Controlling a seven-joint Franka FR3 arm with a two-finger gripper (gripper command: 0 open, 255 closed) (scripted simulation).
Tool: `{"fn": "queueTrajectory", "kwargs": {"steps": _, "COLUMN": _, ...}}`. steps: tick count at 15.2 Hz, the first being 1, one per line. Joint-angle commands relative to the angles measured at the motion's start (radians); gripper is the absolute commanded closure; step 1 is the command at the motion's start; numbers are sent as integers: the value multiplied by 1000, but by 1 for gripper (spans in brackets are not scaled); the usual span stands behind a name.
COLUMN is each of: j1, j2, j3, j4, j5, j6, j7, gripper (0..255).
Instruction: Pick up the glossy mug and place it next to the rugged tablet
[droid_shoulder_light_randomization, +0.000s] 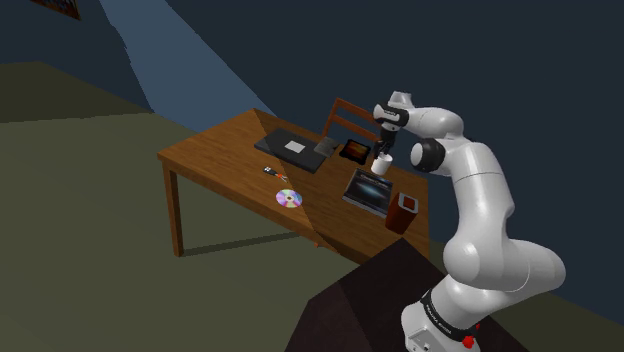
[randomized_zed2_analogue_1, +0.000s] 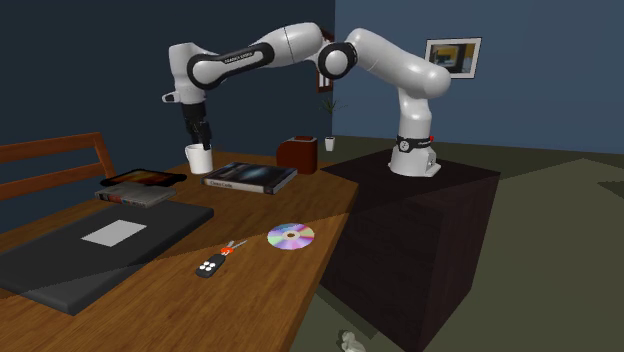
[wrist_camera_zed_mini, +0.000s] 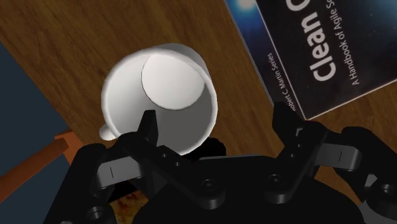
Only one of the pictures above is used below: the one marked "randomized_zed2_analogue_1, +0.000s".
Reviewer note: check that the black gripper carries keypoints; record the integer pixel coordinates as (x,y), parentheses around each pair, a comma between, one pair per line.
(194,119)

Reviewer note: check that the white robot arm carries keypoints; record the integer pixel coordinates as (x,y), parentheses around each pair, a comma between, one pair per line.
(390,61)

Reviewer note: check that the white mug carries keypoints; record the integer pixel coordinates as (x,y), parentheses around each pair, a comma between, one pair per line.
(199,159)

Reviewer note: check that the black tablet with orange screen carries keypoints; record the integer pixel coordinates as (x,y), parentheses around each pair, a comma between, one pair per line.
(144,177)

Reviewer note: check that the dark hardcover book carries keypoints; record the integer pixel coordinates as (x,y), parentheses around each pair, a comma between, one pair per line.
(251,177)

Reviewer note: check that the grey book with red spine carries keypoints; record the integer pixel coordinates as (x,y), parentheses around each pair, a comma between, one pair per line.
(136,193)

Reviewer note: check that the dark red bin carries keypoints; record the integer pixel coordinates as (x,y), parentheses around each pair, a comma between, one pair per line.
(298,155)

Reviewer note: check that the potted plant in white pot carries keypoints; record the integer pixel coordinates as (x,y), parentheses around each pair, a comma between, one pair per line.
(330,136)

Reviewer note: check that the black car key fob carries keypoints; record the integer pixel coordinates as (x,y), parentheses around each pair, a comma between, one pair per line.
(210,265)

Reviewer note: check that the brown wooden chair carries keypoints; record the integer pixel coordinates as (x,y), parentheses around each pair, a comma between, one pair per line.
(53,163)

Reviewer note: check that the shiny compact disc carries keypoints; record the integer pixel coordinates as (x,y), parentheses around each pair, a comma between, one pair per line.
(291,236)

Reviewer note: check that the black closed laptop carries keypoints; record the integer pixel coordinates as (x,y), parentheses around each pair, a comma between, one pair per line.
(88,253)

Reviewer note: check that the brown wooden desk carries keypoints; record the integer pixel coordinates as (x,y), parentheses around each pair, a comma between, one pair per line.
(253,292)

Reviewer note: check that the dark wooden robot stand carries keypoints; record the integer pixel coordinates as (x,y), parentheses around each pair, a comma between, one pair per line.
(414,234)

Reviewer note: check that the crumpled white paper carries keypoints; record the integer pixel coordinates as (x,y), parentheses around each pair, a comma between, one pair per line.
(352,342)

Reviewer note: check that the brown framed wall picture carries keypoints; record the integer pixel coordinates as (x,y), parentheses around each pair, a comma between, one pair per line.
(323,80)

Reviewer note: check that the white framed wall picture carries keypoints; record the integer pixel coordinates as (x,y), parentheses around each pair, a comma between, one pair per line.
(453,57)

